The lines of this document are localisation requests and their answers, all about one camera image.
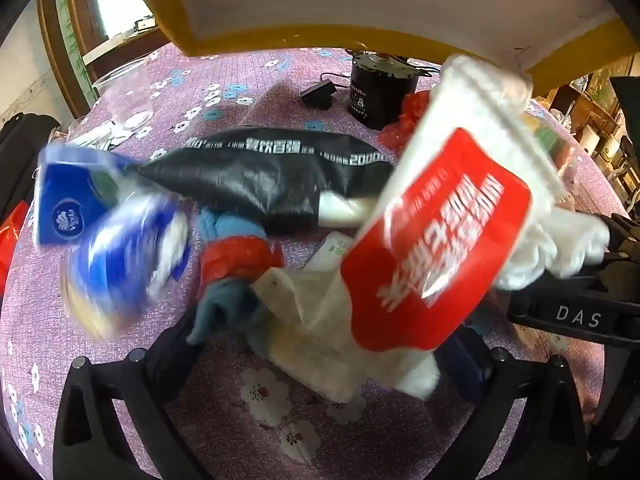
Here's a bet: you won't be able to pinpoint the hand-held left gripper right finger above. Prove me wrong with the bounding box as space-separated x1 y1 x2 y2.
434 329 589 480

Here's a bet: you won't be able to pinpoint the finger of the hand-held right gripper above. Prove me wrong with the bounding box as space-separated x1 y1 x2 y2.
550 212 640 293

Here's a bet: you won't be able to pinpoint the blue tissue pack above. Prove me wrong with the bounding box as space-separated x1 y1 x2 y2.
36 145 143 250

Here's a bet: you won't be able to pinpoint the blue white soft packet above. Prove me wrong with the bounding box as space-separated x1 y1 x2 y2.
62 194 193 338

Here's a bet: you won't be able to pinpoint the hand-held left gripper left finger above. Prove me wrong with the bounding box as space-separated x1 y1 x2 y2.
52 309 212 480

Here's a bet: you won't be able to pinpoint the yellow cardboard box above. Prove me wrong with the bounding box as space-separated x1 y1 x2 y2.
119 0 640 97

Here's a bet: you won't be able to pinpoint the clear plastic container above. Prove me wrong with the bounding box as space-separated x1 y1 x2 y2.
92 55 157 132

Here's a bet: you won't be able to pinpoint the white crumpled wrappers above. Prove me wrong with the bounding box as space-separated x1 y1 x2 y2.
65 122 137 154

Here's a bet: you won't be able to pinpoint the blue towel red bag bundle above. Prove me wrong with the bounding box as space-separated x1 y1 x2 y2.
187 207 287 348

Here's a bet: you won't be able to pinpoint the black jacket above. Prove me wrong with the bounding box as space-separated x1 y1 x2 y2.
0 114 63 231

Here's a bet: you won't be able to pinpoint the black printed plastic bag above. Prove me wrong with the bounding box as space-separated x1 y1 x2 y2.
139 127 397 235

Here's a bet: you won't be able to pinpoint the white fluffy towel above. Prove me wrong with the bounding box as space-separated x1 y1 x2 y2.
342 54 610 402

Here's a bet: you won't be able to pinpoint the large red plastic bag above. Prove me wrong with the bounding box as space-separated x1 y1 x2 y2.
0 201 31 297

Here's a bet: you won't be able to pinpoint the black cylindrical motor device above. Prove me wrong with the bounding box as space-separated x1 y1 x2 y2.
347 51 437 129

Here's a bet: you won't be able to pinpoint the purple floral tablecloth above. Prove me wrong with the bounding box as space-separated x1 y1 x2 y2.
0 42 631 480

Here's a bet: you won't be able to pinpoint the black power adapter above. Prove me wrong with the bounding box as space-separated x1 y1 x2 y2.
299 79 338 109

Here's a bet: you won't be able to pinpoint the white cloth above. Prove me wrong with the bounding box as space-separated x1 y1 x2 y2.
251 266 372 404

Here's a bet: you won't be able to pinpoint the wooden framed glass partition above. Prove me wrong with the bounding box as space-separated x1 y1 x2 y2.
37 0 168 117

